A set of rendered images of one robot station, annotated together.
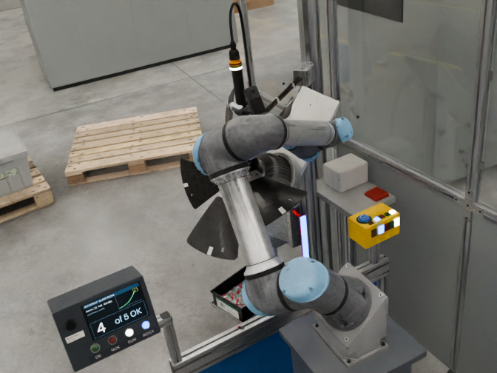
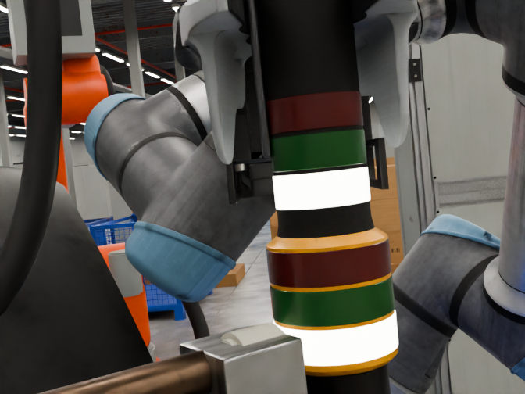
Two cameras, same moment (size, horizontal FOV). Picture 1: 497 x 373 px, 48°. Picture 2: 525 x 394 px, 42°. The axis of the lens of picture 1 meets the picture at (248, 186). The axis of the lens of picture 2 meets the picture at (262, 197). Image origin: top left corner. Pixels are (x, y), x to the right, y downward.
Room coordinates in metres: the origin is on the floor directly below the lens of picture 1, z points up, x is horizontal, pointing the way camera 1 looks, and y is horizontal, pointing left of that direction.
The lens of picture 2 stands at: (2.10, 0.08, 1.43)
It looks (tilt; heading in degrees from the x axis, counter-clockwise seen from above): 3 degrees down; 207
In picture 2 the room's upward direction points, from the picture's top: 6 degrees counter-clockwise
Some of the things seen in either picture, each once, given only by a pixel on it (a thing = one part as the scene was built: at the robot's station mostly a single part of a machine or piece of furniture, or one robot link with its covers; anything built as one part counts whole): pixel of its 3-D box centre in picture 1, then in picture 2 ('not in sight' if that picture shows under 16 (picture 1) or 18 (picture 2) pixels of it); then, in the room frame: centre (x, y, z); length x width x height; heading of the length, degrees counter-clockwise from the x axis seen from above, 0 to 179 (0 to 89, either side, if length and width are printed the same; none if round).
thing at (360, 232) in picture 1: (373, 226); not in sight; (1.68, -0.44, 1.02); 0.16 x 0.10 x 0.11; 116
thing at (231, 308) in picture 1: (247, 291); not in sight; (1.63, 0.06, 0.85); 0.22 x 0.17 x 0.07; 131
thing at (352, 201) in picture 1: (348, 192); not in sight; (2.22, -0.46, 0.85); 0.36 x 0.24 x 0.03; 26
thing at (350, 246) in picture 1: (351, 266); not in sight; (2.22, -0.46, 0.42); 0.04 x 0.04 x 0.83; 26
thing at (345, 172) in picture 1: (343, 171); not in sight; (2.30, -0.45, 0.92); 0.17 x 0.16 x 0.11; 116
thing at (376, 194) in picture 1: (376, 193); not in sight; (2.14, -0.57, 0.87); 0.08 x 0.08 x 0.02; 27
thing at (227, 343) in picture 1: (288, 313); not in sight; (1.51, -0.08, 0.82); 0.90 x 0.04 x 0.08; 116
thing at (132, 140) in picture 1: (137, 143); not in sight; (4.83, 0.97, 0.07); 1.20 x 1.00 x 0.15; 95
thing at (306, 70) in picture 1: (305, 74); not in sight; (2.42, -0.32, 1.37); 0.10 x 0.07 x 0.09; 151
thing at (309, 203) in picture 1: (311, 254); not in sight; (2.14, -0.26, 0.58); 0.09 x 0.05 x 1.15; 26
